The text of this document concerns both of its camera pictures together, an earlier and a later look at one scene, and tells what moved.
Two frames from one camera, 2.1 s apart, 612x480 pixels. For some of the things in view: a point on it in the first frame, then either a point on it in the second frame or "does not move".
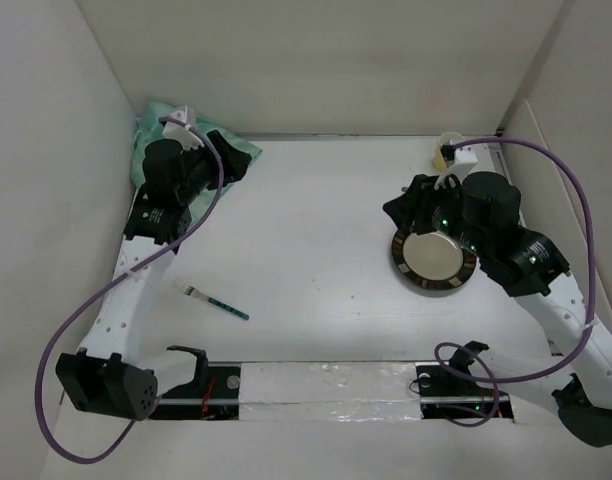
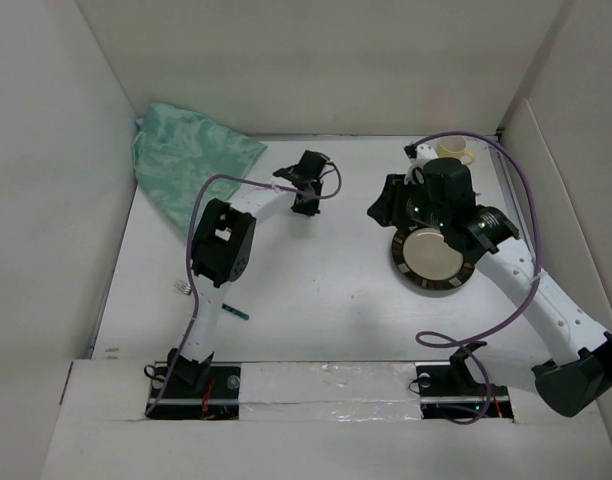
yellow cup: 448,138 does not move
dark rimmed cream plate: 432,260 does not move
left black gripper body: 202,172 → 307,208
